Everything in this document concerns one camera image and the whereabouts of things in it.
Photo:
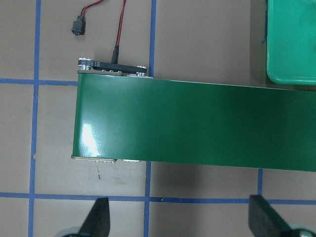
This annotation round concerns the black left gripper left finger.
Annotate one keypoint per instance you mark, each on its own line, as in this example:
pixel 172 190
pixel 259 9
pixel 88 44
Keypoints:
pixel 97 223

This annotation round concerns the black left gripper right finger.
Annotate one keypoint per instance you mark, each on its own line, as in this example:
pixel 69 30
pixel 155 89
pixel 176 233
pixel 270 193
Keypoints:
pixel 263 220

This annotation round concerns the green conveyor belt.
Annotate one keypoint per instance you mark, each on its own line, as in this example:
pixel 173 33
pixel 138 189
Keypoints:
pixel 122 114

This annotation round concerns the green plastic tray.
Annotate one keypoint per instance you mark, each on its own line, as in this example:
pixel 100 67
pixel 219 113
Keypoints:
pixel 291 42

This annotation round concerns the black inline switch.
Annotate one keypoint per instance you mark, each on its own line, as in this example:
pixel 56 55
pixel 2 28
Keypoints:
pixel 79 24

